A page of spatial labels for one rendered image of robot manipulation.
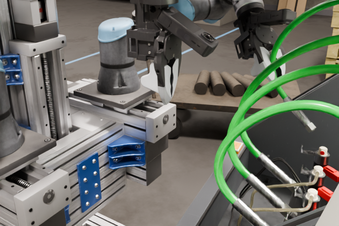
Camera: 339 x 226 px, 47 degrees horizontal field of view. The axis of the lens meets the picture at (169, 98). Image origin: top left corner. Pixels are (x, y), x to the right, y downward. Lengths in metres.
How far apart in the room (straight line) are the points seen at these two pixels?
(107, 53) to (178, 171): 1.64
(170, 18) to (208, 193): 0.46
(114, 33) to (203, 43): 0.62
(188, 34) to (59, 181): 0.50
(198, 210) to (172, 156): 2.05
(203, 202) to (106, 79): 0.57
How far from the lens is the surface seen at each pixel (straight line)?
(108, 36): 1.27
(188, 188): 2.62
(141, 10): 0.73
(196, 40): 0.69
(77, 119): 1.37
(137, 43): 0.73
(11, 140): 1.02
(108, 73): 1.30
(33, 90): 1.19
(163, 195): 2.55
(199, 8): 1.04
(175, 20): 0.69
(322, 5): 0.87
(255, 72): 0.97
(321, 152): 0.85
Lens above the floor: 1.52
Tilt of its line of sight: 23 degrees down
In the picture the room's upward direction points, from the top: straight up
